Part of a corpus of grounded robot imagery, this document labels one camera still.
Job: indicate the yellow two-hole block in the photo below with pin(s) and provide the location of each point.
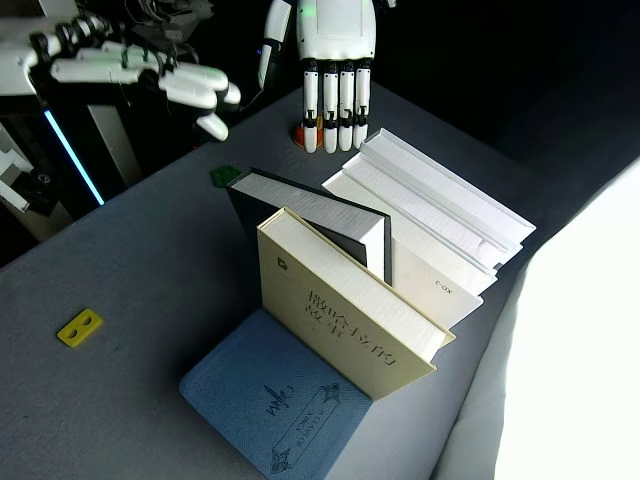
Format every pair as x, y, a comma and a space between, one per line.
65, 334

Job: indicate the white book EVERO spine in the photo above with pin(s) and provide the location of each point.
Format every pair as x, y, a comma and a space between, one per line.
450, 217

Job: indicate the black cover book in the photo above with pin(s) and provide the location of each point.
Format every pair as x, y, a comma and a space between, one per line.
310, 200

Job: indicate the white book brown spine label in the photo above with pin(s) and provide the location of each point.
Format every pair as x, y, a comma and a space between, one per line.
425, 270

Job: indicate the white mount with black knob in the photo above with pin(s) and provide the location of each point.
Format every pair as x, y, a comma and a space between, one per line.
12, 167

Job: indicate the white post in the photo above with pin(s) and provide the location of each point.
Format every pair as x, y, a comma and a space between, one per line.
117, 145

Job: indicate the black robot body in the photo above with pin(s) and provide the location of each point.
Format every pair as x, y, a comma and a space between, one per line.
165, 20

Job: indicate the cyan light strip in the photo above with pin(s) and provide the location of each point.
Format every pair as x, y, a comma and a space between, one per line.
75, 160

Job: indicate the grey table cloth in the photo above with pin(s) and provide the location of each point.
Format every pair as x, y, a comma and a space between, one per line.
125, 250

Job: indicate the white book black spine mark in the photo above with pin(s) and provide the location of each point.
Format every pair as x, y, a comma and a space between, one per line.
450, 187

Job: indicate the cream cover book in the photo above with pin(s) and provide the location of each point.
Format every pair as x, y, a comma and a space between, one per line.
325, 325

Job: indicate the white backdrop sheet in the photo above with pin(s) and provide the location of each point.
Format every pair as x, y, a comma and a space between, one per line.
575, 325

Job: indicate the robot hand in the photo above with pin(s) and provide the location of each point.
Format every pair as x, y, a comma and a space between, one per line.
195, 77
335, 35

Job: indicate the orange block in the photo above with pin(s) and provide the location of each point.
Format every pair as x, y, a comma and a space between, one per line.
299, 136

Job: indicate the blue leather notebook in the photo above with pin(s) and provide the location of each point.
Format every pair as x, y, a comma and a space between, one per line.
240, 380

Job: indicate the green pentagon block with holes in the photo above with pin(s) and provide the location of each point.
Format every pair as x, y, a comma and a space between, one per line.
222, 175

